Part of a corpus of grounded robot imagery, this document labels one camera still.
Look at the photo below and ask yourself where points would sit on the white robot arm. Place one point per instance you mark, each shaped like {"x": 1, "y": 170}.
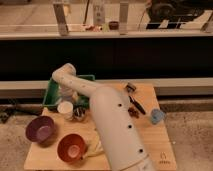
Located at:
{"x": 122, "y": 144}

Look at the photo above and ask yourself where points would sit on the red-brown bowl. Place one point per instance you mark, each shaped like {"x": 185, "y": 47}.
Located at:
{"x": 71, "y": 148}

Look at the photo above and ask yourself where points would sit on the purple bowl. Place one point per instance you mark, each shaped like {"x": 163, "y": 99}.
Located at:
{"x": 40, "y": 129}

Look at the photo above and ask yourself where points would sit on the small dark metal clip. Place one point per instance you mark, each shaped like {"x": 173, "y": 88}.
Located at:
{"x": 130, "y": 87}

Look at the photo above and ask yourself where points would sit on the dark red grape bunch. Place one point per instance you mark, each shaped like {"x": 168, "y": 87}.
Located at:
{"x": 133, "y": 112}

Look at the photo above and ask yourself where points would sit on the small metal tin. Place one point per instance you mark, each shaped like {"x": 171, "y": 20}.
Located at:
{"x": 79, "y": 114}

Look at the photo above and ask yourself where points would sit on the white cup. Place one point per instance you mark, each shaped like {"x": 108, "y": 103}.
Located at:
{"x": 65, "y": 108}

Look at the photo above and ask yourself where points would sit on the green plastic tray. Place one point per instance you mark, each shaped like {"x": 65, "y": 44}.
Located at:
{"x": 52, "y": 97}

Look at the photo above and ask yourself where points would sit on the blue cup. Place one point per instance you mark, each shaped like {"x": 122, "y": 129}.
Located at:
{"x": 156, "y": 116}

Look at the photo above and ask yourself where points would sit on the wooden board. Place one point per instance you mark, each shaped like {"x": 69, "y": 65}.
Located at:
{"x": 43, "y": 157}

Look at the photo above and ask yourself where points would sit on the black handled knife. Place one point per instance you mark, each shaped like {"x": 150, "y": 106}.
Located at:
{"x": 137, "y": 105}

